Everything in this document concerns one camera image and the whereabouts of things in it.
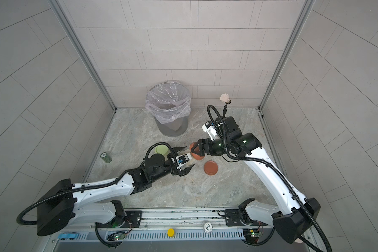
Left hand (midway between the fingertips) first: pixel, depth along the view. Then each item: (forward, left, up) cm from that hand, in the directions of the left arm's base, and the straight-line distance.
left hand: (192, 154), depth 74 cm
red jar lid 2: (+1, -10, -17) cm, 20 cm away
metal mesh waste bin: (+27, +10, -15) cm, 33 cm away
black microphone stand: (+34, -20, -4) cm, 40 cm away
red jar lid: (-5, -1, +9) cm, 10 cm away
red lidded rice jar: (-5, -1, +9) cm, 10 cm away
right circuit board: (-29, -29, -16) cm, 44 cm away
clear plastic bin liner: (+36, +16, 0) cm, 39 cm away
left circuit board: (-30, +30, -15) cm, 45 cm away
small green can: (+4, +47, -12) cm, 49 cm away
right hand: (-2, -2, +7) cm, 8 cm away
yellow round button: (-29, +8, -12) cm, 33 cm away
